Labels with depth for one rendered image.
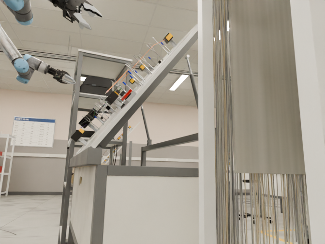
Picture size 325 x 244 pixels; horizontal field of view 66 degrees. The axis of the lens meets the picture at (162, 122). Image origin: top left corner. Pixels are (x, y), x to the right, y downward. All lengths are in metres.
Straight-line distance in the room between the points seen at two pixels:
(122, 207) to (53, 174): 7.82
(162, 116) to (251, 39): 8.51
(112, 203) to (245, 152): 0.57
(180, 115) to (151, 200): 8.41
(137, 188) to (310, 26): 0.85
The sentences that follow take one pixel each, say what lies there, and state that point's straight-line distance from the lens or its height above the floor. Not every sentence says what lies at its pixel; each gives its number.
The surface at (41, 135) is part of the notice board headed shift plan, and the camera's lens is 8.93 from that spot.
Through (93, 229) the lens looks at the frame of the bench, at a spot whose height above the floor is 0.57.
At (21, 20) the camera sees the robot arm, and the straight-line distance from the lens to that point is 1.39.
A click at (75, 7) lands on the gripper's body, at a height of 1.46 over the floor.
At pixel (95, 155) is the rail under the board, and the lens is 1.00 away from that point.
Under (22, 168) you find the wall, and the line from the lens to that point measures 9.00.
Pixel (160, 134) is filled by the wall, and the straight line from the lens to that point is 9.06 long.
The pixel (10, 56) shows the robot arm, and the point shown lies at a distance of 1.82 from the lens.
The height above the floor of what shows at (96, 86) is 1.56.
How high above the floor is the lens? 0.78
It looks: 11 degrees up
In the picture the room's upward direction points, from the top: 1 degrees clockwise
